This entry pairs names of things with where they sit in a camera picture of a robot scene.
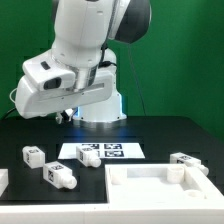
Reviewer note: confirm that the white obstacle fence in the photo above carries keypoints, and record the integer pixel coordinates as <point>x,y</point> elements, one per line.
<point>107,213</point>

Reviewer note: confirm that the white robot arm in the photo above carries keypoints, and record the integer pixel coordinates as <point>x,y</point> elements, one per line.
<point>76,78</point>

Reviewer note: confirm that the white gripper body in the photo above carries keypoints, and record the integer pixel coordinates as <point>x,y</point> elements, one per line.
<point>32,103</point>

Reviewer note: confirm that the white marker sheet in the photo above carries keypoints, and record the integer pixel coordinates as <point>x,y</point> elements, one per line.
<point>105,150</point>

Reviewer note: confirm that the white square tabletop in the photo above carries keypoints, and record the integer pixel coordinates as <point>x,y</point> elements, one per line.
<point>145,184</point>

